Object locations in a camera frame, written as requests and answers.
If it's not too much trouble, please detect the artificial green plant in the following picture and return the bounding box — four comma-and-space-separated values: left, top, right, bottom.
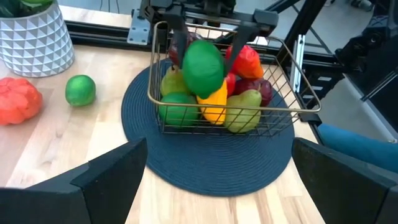
0, 0, 55, 18

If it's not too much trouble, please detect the green pear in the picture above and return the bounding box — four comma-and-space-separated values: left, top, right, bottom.
224, 89, 262, 134
160, 65, 192, 97

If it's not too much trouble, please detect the red bell pepper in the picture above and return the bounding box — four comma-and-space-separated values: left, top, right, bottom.
225, 45, 264, 80

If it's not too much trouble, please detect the black background equipment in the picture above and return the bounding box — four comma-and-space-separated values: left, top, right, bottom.
334, 0, 398, 125

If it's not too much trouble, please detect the white faceted plant pot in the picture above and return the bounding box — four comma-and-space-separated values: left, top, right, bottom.
0, 0, 75, 78

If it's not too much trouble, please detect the silver aluminium bracket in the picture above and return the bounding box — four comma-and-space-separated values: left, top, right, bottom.
289, 34, 307, 93

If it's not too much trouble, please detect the black wire basket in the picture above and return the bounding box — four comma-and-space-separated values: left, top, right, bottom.
147, 21, 322, 137

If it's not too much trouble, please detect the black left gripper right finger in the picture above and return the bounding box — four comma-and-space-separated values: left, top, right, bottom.
291, 138, 398, 224

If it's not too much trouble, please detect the blue padded seat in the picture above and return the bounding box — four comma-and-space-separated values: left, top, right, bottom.
317, 123, 398, 174

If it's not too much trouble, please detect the silver mounting plate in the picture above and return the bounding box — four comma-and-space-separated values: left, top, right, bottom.
126, 9, 152, 46

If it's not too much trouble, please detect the yellow orange mango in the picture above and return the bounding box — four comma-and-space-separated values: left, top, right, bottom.
196, 79, 228, 126

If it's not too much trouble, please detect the small green lime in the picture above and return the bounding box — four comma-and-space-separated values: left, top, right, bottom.
65, 74, 96, 108

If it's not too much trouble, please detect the black corner bracket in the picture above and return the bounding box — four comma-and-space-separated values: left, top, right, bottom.
300, 112, 323, 125

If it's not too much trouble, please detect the black frame post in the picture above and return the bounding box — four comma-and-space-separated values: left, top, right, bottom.
276, 0, 327, 63

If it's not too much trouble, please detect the dark green round fruit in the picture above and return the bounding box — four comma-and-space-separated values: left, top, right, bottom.
158, 92, 200, 128

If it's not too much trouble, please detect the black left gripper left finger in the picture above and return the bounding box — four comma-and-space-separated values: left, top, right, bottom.
0, 138, 149, 224

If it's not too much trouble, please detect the round dark blue placemat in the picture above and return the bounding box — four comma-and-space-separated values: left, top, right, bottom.
121, 57, 295, 197

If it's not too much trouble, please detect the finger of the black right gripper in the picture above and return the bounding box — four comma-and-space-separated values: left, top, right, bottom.
169, 14, 190, 69
224, 26, 261, 75

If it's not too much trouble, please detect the black slotted panel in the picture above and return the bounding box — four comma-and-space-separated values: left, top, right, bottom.
303, 73, 335, 105

